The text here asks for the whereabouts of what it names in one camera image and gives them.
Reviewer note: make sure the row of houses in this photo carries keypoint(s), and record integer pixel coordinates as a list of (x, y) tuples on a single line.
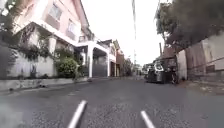
[(117, 60)]

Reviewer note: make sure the low concrete kerb wall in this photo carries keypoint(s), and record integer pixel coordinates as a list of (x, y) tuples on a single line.
[(36, 83)]

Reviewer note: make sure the dark parked vehicle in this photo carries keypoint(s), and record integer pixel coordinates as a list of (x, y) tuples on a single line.
[(161, 71)]

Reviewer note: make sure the pole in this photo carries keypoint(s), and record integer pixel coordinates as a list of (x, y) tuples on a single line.
[(160, 49)]

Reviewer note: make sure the grey concrete wall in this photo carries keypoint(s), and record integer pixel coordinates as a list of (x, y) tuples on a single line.
[(203, 58)]

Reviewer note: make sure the green bush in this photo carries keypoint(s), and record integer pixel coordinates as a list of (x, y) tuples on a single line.
[(66, 67)]

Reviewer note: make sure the robot's own part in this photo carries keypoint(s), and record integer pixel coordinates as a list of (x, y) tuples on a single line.
[(147, 119), (77, 114)]

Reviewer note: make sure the large dark tree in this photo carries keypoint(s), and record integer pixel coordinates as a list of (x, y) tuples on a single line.
[(190, 18)]

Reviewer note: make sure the grey asphalt road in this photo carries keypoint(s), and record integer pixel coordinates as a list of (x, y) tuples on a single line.
[(113, 96)]

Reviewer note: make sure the pink house with balcony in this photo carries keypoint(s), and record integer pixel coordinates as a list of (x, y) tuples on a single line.
[(56, 30)]

